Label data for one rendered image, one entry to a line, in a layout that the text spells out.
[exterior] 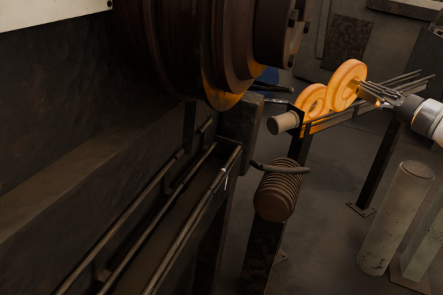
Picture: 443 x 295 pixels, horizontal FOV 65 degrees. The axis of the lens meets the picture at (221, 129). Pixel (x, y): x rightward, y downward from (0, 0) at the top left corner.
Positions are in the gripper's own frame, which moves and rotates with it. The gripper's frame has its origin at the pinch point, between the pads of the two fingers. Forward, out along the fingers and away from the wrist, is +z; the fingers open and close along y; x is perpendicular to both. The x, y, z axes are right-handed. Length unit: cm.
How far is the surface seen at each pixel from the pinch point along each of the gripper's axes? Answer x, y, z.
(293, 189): -32.8, -14.9, -2.4
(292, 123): -17.2, -7.7, 9.0
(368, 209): -84, 69, -6
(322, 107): -14.4, 6.9, 8.4
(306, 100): -10.4, -2.4, 9.5
